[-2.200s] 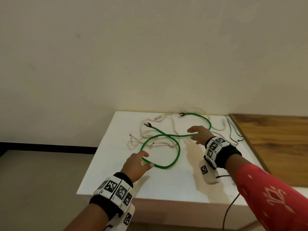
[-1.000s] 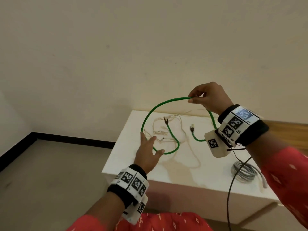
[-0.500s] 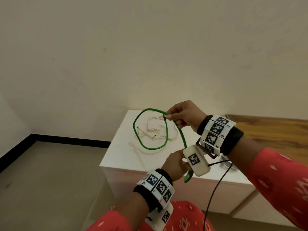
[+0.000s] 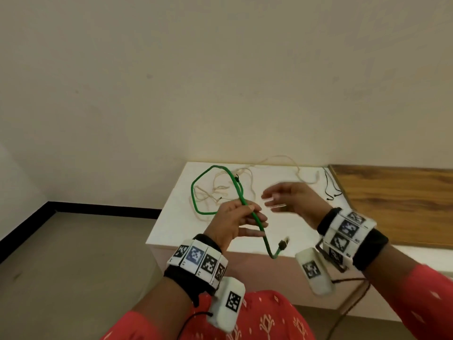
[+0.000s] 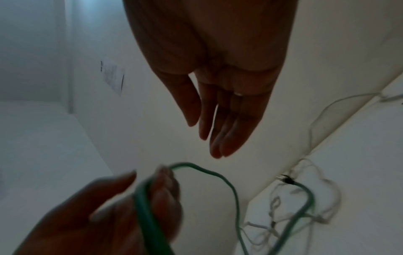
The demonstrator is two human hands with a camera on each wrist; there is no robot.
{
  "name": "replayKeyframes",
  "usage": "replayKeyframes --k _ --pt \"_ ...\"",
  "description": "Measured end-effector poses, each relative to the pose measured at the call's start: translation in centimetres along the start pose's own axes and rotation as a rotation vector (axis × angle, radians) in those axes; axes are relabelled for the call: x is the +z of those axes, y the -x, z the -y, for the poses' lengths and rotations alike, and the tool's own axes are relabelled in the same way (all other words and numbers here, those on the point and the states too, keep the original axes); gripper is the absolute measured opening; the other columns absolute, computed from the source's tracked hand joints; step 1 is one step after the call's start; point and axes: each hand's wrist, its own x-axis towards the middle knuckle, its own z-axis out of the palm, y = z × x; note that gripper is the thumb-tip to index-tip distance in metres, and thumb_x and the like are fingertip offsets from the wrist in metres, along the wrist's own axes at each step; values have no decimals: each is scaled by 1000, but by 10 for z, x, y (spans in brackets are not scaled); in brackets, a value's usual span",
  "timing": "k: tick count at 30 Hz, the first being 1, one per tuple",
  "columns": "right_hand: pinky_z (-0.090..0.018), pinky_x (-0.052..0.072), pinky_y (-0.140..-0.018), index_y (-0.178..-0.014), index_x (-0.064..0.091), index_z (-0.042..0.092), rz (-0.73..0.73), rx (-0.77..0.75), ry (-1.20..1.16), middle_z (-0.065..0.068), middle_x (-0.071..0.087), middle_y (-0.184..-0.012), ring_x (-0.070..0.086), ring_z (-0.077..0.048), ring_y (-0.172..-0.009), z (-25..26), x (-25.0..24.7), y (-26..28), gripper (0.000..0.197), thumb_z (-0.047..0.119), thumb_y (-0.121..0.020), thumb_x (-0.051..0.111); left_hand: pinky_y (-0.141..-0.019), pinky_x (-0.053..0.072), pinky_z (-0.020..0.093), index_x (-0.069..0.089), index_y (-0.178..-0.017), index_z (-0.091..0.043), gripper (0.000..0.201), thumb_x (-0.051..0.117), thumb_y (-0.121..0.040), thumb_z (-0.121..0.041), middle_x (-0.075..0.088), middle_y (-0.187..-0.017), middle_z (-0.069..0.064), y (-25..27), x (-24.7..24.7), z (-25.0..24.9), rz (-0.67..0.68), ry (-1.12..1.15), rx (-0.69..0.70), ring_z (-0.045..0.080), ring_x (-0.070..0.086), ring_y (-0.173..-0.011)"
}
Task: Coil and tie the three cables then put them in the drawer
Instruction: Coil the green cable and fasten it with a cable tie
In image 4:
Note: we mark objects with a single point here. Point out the person's right hand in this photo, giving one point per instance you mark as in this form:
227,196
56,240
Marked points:
301,201

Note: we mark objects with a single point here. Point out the person's left hand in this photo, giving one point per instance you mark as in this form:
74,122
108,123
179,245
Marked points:
230,223

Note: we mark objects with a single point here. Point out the person's right forearm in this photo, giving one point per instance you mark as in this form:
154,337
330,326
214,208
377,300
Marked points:
417,297

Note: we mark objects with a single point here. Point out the person's left forearm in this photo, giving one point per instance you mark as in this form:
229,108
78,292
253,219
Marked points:
152,315

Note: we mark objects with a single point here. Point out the black wristband with marker tags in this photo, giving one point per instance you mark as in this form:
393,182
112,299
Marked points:
348,228
198,256

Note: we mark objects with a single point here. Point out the white low table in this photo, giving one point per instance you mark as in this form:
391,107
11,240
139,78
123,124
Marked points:
170,230

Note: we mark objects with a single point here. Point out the white marker cube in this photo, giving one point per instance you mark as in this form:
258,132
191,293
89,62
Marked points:
313,270

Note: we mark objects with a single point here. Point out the wooden board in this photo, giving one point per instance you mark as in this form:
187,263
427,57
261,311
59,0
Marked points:
396,208

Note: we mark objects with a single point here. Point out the black baseboard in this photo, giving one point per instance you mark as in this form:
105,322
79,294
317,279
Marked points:
106,210

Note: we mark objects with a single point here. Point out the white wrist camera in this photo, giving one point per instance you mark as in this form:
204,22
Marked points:
226,304

